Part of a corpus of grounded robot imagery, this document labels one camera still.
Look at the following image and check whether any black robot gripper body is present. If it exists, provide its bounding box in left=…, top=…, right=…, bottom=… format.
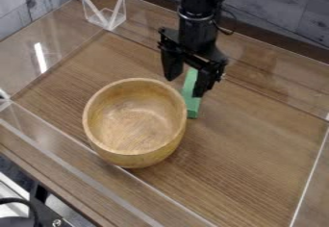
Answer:
left=158, top=9, right=227, bottom=73

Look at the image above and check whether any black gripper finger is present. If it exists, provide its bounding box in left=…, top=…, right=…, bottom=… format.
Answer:
left=193, top=64, right=222, bottom=97
left=161, top=47, right=183, bottom=81

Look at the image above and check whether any green rectangular stick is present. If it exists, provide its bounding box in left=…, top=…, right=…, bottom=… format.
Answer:
left=181, top=68, right=201, bottom=119

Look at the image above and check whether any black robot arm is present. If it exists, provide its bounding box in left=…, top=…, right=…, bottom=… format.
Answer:
left=158, top=0, right=227, bottom=97

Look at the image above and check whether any round wooden bowl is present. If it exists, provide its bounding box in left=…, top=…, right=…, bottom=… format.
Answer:
left=82, top=78, right=186, bottom=168

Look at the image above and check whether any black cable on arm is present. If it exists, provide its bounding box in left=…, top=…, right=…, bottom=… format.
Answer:
left=214, top=8, right=237, bottom=37

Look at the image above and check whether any clear acrylic tray wall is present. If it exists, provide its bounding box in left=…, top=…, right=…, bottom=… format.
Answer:
left=0, top=0, right=329, bottom=227

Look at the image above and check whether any black table frame bracket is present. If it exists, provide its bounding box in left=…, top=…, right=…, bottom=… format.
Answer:
left=29, top=183, right=72, bottom=227

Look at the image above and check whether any black cable under table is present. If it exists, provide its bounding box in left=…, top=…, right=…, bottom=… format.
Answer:
left=0, top=196, right=40, bottom=227

